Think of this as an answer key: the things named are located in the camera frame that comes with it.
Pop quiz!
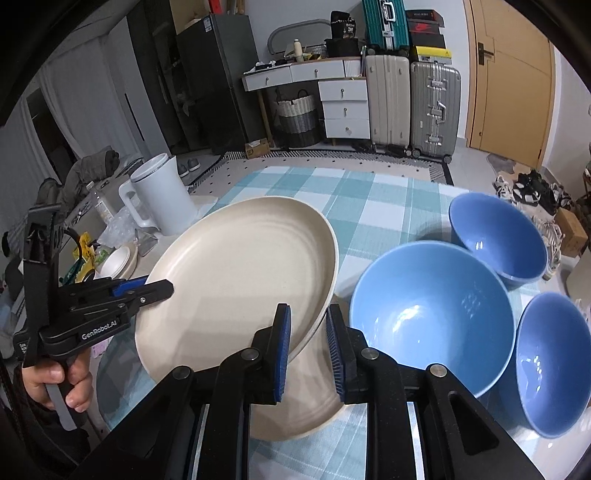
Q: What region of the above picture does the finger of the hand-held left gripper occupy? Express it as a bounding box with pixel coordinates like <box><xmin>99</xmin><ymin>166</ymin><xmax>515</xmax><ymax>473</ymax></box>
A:
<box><xmin>121</xmin><ymin>281</ymin><xmax>175</xmax><ymax>309</ymax></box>
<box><xmin>108</xmin><ymin>276</ymin><xmax>150</xmax><ymax>299</ymax></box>

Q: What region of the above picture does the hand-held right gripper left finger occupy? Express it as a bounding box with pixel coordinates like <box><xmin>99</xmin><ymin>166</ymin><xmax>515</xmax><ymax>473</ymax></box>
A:
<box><xmin>69</xmin><ymin>302</ymin><xmax>293</xmax><ymax>480</ymax></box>

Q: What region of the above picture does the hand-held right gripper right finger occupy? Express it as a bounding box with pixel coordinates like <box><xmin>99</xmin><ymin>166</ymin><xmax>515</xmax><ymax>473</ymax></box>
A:
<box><xmin>325</xmin><ymin>305</ymin><xmax>546</xmax><ymax>480</ymax></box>

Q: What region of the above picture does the cream round plate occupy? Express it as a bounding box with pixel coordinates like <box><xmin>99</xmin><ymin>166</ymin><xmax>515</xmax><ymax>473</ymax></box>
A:
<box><xmin>134</xmin><ymin>196</ymin><xmax>341</xmax><ymax>394</ymax></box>
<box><xmin>248</xmin><ymin>318</ymin><xmax>356</xmax><ymax>442</ymax></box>

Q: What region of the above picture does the blue bowl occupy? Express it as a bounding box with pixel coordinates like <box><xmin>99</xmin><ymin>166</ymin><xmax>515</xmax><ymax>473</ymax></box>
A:
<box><xmin>515</xmin><ymin>292</ymin><xmax>591</xmax><ymax>439</ymax></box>
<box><xmin>349</xmin><ymin>241</ymin><xmax>516</xmax><ymax>399</ymax></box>
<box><xmin>449</xmin><ymin>192</ymin><xmax>549</xmax><ymax>292</ymax></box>

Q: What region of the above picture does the stack of white bowls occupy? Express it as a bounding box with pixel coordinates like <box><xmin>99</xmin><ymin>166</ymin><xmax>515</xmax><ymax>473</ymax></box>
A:
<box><xmin>99</xmin><ymin>247</ymin><xmax>140</xmax><ymax>280</ymax></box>

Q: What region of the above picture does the person's left hand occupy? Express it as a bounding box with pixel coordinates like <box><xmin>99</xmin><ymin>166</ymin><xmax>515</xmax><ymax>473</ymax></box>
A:
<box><xmin>20</xmin><ymin>356</ymin><xmax>94</xmax><ymax>411</ymax></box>

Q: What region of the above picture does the metal stand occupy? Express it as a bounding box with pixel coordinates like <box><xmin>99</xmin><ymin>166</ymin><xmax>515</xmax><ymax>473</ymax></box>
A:
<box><xmin>134</xmin><ymin>228</ymin><xmax>160</xmax><ymax>257</ymax></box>

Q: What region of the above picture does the yellow plastic bag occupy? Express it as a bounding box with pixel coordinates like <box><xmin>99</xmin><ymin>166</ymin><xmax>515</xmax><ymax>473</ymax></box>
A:
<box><xmin>73</xmin><ymin>233</ymin><xmax>99</xmax><ymax>283</ymax></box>

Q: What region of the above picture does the clear plastic wrap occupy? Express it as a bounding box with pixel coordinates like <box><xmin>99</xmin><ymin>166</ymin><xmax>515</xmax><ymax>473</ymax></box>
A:
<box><xmin>99</xmin><ymin>208</ymin><xmax>140</xmax><ymax>250</ymax></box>

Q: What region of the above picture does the white electric kettle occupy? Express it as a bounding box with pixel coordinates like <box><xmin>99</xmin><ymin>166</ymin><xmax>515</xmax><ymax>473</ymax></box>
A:
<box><xmin>119</xmin><ymin>154</ymin><xmax>197</xmax><ymax>236</ymax></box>

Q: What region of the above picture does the grey clothes heap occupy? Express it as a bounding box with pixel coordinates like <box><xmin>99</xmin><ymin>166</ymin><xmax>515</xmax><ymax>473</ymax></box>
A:
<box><xmin>37</xmin><ymin>147</ymin><xmax>121</xmax><ymax>209</ymax></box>

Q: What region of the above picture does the small cardboard box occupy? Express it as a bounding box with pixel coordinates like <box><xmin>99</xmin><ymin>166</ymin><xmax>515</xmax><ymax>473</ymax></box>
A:
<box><xmin>245</xmin><ymin>138</ymin><xmax>271</xmax><ymax>160</ymax></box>

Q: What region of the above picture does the white curtain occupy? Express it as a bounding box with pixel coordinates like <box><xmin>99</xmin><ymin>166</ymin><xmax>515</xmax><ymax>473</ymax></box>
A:
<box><xmin>39</xmin><ymin>60</ymin><xmax>139</xmax><ymax>185</ymax></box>

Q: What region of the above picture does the dotted rug with striped border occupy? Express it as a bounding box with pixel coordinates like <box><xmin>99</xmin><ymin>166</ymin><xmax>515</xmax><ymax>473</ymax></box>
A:
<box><xmin>189</xmin><ymin>148</ymin><xmax>456</xmax><ymax>186</ymax></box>

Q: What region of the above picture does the dark wardrobe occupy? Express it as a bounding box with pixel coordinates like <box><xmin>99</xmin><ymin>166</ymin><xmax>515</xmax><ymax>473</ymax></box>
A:
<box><xmin>127</xmin><ymin>0</ymin><xmax>186</xmax><ymax>154</ymax></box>

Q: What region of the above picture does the dark grey fridge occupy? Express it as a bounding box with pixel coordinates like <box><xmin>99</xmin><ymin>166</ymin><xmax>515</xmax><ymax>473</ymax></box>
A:
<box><xmin>175</xmin><ymin>14</ymin><xmax>267</xmax><ymax>156</ymax></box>

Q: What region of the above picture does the woven laundry basket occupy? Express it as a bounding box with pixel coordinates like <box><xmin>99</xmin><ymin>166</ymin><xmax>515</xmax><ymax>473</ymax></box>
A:
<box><xmin>276</xmin><ymin>90</ymin><xmax>322</xmax><ymax>149</ymax></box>

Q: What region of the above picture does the white desk with drawers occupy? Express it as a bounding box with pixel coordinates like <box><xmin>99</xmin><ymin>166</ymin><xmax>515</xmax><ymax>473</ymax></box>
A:
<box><xmin>242</xmin><ymin>58</ymin><xmax>372</xmax><ymax>147</ymax></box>

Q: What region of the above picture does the grey door mat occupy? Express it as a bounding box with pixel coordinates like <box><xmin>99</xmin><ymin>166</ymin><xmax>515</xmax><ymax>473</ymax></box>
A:
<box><xmin>487</xmin><ymin>154</ymin><xmax>520</xmax><ymax>174</ymax></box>

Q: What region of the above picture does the pile of loose shoes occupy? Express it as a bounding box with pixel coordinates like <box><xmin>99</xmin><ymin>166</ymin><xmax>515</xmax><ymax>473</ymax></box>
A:
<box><xmin>494</xmin><ymin>170</ymin><xmax>574</xmax><ymax>209</ymax></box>

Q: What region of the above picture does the beige suitcase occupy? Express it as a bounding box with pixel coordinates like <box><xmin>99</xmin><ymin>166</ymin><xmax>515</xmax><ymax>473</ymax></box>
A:
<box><xmin>365</xmin><ymin>54</ymin><xmax>412</xmax><ymax>149</ymax></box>

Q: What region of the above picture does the silver suitcase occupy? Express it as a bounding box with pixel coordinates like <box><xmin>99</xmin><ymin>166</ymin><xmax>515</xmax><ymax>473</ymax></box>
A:
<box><xmin>409</xmin><ymin>61</ymin><xmax>463</xmax><ymax>163</ymax></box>

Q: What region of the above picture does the brown cardboard box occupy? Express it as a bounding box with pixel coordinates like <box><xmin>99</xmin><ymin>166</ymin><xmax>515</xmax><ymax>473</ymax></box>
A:
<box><xmin>554</xmin><ymin>210</ymin><xmax>590</xmax><ymax>257</ymax></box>

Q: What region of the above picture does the oval mirror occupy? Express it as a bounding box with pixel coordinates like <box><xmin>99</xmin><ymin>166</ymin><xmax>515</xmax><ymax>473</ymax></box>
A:
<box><xmin>268</xmin><ymin>18</ymin><xmax>329</xmax><ymax>59</ymax></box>

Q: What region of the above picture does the black storage box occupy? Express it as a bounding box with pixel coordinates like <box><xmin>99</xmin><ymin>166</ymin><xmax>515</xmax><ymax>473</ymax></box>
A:
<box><xmin>324</xmin><ymin>39</ymin><xmax>361</xmax><ymax>60</ymax></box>

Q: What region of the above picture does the wooden door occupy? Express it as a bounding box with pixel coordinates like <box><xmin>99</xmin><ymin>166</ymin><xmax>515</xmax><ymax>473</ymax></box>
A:
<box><xmin>464</xmin><ymin>0</ymin><xmax>555</xmax><ymax>169</ymax></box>

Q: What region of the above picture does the yellow and white shoe box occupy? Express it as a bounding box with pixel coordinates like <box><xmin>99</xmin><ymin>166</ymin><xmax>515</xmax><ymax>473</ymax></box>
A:
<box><xmin>413</xmin><ymin>46</ymin><xmax>452</xmax><ymax>66</ymax></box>

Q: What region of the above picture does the plain black shoe box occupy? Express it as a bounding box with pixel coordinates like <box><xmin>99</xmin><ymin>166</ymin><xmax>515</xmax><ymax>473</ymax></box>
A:
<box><xmin>409</xmin><ymin>34</ymin><xmax>447</xmax><ymax>49</ymax></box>

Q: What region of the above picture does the black paper bag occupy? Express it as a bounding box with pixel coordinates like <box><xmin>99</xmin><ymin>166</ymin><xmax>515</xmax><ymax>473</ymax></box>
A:
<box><xmin>330</xmin><ymin>10</ymin><xmax>359</xmax><ymax>40</ymax></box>

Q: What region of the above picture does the teal suitcase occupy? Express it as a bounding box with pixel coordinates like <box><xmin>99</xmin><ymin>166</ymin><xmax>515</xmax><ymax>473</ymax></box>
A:
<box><xmin>361</xmin><ymin>0</ymin><xmax>410</xmax><ymax>57</ymax></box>

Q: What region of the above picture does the red and black shoe box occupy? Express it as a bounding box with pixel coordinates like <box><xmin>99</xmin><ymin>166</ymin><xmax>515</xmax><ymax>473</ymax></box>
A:
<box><xmin>409</xmin><ymin>21</ymin><xmax>447</xmax><ymax>36</ymax></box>

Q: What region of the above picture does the black cable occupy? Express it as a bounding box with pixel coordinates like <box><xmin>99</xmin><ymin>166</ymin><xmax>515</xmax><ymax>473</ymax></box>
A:
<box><xmin>66</xmin><ymin>226</ymin><xmax>87</xmax><ymax>278</ymax></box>

